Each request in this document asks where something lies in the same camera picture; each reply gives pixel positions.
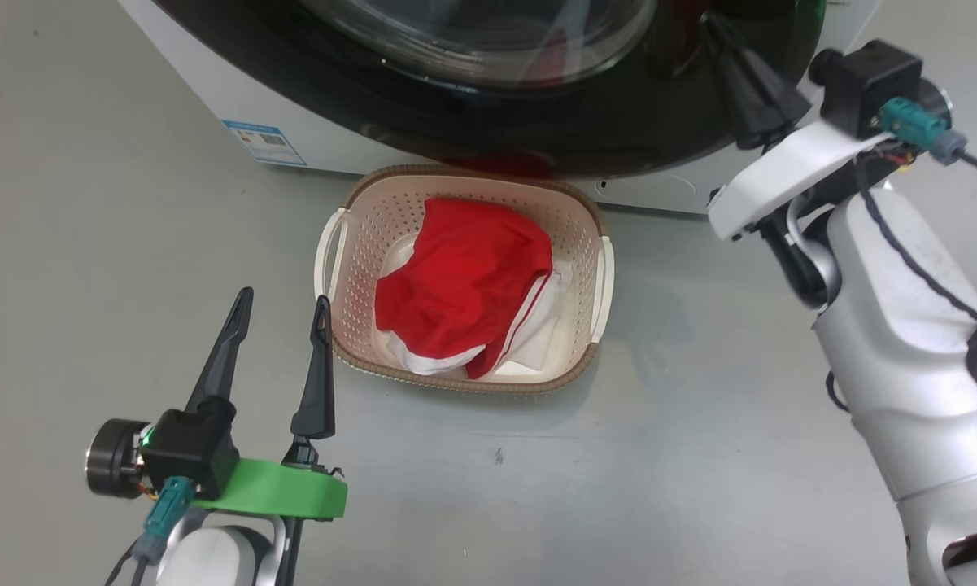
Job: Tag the washing machine glass door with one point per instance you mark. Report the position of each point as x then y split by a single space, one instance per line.
618 130

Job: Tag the blue energy label sticker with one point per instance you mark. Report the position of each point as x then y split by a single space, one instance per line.
264 142

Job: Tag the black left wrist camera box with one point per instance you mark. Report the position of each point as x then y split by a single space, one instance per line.
187 448

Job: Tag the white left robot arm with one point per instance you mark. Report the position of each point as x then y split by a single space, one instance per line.
211 557

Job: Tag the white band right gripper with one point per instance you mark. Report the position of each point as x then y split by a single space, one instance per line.
781 175

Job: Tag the white front-load washing machine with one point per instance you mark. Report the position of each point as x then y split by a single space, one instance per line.
236 98

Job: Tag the red and white garment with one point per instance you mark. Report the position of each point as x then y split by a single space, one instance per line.
464 277

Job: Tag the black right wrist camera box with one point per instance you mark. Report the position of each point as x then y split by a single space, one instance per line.
870 81

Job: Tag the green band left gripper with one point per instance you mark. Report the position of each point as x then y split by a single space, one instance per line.
285 492

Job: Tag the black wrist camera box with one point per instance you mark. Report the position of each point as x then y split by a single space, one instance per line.
870 81
187 448

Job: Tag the cream perforated laundry basket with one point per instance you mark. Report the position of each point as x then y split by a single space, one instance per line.
374 220

